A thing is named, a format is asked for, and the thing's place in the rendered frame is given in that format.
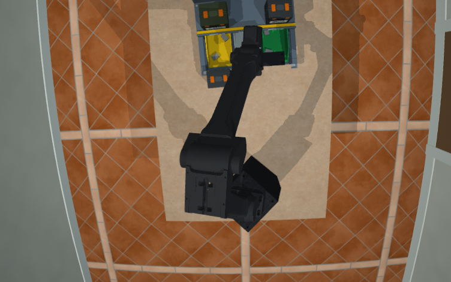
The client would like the yellow open bin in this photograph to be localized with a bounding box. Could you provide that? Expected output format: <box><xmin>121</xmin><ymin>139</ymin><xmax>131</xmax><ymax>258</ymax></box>
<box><xmin>205</xmin><ymin>34</ymin><xmax>232</xmax><ymax>68</ymax></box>

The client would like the green open bin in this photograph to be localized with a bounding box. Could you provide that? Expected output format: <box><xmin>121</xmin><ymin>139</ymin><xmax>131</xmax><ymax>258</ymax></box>
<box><xmin>262</xmin><ymin>29</ymin><xmax>289</xmax><ymax>62</ymax></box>

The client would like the dark grey tool case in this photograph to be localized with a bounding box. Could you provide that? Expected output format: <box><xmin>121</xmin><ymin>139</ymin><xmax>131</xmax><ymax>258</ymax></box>
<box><xmin>264</xmin><ymin>0</ymin><xmax>293</xmax><ymax>25</ymax></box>

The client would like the grey bin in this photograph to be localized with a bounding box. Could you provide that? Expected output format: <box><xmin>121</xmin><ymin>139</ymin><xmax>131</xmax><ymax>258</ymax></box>
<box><xmin>233</xmin><ymin>32</ymin><xmax>243</xmax><ymax>49</ymax></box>

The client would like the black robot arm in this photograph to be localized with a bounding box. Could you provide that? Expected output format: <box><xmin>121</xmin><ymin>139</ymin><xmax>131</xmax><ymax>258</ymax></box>
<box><xmin>179</xmin><ymin>26</ymin><xmax>285</xmax><ymax>222</ymax></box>

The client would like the black tool case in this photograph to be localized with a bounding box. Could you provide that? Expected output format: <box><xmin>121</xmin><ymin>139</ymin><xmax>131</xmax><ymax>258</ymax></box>
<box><xmin>206</xmin><ymin>69</ymin><xmax>231</xmax><ymax>88</ymax></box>

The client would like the dark green hard case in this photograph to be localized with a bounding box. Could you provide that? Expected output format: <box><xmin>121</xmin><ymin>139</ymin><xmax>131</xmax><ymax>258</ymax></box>
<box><xmin>199</xmin><ymin>1</ymin><xmax>229</xmax><ymax>31</ymax></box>

